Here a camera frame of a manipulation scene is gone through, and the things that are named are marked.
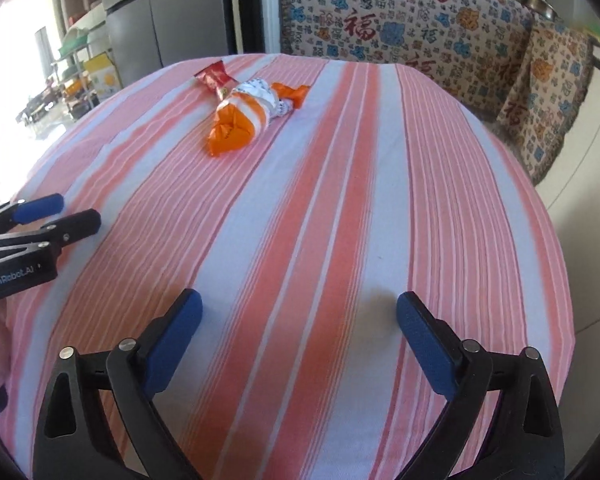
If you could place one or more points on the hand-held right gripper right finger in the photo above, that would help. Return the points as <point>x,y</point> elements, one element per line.
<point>427,345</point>

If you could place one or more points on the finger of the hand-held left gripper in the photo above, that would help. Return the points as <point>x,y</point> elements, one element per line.
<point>40,207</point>
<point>75,227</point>

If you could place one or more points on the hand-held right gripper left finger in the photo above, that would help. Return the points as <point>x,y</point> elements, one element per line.
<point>172,345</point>

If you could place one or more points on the orange white snack wrapper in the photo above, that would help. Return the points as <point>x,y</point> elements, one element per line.
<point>240,120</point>

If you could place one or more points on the long red snack packet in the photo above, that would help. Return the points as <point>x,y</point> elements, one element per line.
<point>215,77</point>

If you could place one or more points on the white rack with basins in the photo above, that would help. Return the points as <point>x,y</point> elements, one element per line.
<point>75,75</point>

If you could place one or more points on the yellow cardboard box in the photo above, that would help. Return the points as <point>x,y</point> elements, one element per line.
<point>100,77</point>

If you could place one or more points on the red white striped tablecloth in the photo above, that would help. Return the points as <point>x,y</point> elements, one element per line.
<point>330,210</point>

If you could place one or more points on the white counter cabinet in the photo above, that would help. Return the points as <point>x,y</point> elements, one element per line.
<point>595,185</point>

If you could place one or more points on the grey refrigerator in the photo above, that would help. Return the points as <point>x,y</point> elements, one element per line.
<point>180,15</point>

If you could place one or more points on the printed blanket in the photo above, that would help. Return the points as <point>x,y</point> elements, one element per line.
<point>380,20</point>

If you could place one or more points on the steel pot with lid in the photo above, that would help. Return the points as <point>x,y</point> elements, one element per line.
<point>537,4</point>

